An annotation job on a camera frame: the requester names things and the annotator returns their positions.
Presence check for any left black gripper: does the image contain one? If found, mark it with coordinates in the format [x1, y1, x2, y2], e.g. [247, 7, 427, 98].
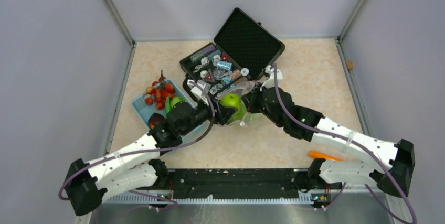
[180, 95, 237, 136]

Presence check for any green apple toy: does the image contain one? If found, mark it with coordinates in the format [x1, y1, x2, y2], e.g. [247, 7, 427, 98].
[220, 93, 242, 109]

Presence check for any clear zip top bag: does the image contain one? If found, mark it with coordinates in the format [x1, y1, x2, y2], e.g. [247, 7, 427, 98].
[217, 81, 258, 127]

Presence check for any green napa cabbage toy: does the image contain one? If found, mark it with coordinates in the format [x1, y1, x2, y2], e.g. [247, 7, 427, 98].
[227, 106, 261, 127]

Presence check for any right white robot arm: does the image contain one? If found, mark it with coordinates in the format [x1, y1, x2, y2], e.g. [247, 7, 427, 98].
[243, 87, 415, 198]

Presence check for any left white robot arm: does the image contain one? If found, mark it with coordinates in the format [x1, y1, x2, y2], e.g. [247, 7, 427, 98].
[60, 101, 241, 216]

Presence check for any white single poker chip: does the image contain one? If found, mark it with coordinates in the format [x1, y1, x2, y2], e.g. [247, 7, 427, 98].
[240, 68, 250, 76]

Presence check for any red triangle dealer token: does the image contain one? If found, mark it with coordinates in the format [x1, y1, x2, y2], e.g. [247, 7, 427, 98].
[200, 70, 215, 82]

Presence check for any clear round dealer button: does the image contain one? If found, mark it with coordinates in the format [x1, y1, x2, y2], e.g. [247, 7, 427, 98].
[213, 69, 226, 80]

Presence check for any black poker chip case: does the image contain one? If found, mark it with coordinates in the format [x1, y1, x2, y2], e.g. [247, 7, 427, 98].
[179, 7, 285, 101]

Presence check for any green bell pepper toy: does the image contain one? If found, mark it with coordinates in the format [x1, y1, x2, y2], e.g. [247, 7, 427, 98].
[165, 96, 184, 114]

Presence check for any red cherry tomato bunch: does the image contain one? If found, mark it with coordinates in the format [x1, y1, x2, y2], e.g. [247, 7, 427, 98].
[145, 70, 176, 111]

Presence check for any orange marker pen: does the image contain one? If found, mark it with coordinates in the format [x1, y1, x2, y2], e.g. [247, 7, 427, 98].
[308, 150, 343, 162]

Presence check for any light blue plastic basket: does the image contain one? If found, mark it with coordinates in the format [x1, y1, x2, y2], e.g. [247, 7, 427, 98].
[131, 78, 196, 131]

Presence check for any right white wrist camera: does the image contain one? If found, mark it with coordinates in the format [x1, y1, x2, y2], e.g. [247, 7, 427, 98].
[261, 63, 283, 89]

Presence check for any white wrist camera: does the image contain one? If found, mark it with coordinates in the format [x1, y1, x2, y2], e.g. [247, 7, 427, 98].
[261, 63, 283, 89]
[186, 79, 211, 105]

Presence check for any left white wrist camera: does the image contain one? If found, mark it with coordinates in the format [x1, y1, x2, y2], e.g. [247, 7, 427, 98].
[186, 79, 211, 105]

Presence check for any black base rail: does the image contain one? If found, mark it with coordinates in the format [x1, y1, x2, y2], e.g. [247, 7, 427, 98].
[153, 168, 343, 200]

